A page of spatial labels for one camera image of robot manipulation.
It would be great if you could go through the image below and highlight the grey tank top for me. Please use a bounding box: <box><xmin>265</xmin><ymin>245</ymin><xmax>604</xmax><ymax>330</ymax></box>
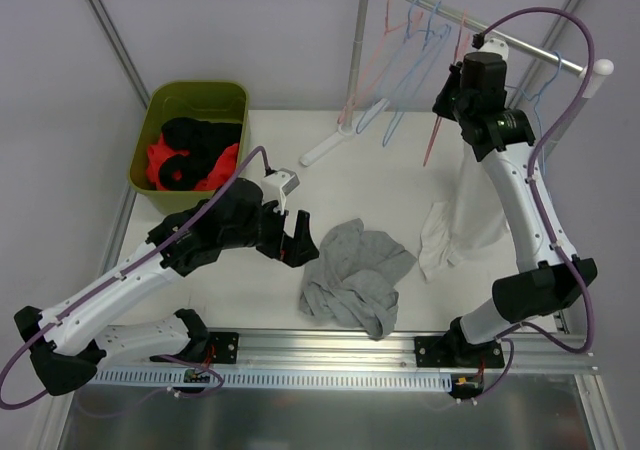
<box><xmin>298</xmin><ymin>219</ymin><xmax>417</xmax><ymax>340</ymax></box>

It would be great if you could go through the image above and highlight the white slotted cable duct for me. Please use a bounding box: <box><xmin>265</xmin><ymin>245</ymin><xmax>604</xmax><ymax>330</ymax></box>
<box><xmin>91</xmin><ymin>366</ymin><xmax>453</xmax><ymax>393</ymax></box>

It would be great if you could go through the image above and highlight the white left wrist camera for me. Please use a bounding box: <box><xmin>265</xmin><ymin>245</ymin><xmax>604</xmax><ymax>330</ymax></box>
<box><xmin>260</xmin><ymin>168</ymin><xmax>300</xmax><ymax>214</ymax></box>

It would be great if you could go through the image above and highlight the silver and white clothes rack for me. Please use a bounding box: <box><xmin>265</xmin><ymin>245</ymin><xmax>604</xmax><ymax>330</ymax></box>
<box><xmin>299</xmin><ymin>0</ymin><xmax>586</xmax><ymax>167</ymax></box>

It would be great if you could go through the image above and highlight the olive green plastic basket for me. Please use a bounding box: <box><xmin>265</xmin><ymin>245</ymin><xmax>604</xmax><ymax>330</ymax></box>
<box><xmin>129</xmin><ymin>81</ymin><xmax>249</xmax><ymax>215</ymax></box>

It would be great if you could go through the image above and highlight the aluminium frame rail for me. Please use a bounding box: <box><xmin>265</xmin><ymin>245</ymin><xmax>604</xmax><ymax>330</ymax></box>
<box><xmin>235</xmin><ymin>329</ymin><xmax>599</xmax><ymax>374</ymax></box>

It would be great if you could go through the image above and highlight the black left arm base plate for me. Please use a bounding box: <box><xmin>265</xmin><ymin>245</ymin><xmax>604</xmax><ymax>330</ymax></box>
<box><xmin>202</xmin><ymin>331</ymin><xmax>240</xmax><ymax>366</ymax></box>

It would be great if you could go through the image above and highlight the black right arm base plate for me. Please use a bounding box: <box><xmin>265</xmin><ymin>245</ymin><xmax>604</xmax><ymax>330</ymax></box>
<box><xmin>414</xmin><ymin>335</ymin><xmax>505</xmax><ymax>369</ymax></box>

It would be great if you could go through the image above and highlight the pink wire hanger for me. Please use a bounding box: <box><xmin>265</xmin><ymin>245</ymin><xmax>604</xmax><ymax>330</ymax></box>
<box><xmin>423</xmin><ymin>12</ymin><xmax>467</xmax><ymax>166</ymax></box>
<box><xmin>337</xmin><ymin>0</ymin><xmax>414</xmax><ymax>133</ymax></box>

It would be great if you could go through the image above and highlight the black tank top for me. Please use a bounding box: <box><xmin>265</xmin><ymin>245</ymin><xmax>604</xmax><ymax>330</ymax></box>
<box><xmin>158</xmin><ymin>116</ymin><xmax>244</xmax><ymax>191</ymax></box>

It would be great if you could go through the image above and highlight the red tank top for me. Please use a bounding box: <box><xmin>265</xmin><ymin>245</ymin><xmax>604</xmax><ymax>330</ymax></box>
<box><xmin>145</xmin><ymin>137</ymin><xmax>239</xmax><ymax>191</ymax></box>

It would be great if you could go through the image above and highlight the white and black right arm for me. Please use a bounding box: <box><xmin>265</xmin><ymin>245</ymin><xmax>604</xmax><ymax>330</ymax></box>
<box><xmin>429</xmin><ymin>51</ymin><xmax>597</xmax><ymax>367</ymax></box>

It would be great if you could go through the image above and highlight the white garment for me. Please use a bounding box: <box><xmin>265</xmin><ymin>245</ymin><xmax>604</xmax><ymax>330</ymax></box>
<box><xmin>418</xmin><ymin>146</ymin><xmax>508</xmax><ymax>282</ymax></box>

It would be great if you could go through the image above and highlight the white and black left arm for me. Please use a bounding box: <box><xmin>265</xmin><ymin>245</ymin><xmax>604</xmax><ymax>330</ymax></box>
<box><xmin>14</xmin><ymin>178</ymin><xmax>319</xmax><ymax>396</ymax></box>

